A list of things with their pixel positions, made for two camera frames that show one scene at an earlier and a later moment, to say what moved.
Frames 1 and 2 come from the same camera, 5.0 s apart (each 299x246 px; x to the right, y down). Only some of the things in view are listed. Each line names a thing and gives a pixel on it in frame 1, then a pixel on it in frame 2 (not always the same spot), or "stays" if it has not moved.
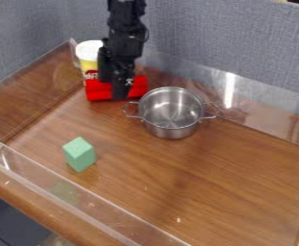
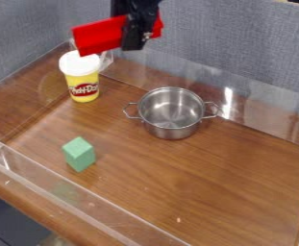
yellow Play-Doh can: x=86 y=51 → x=82 y=70
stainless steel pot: x=172 y=111 stays
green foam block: x=81 y=154 stays
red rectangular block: x=101 y=91 → x=102 y=36
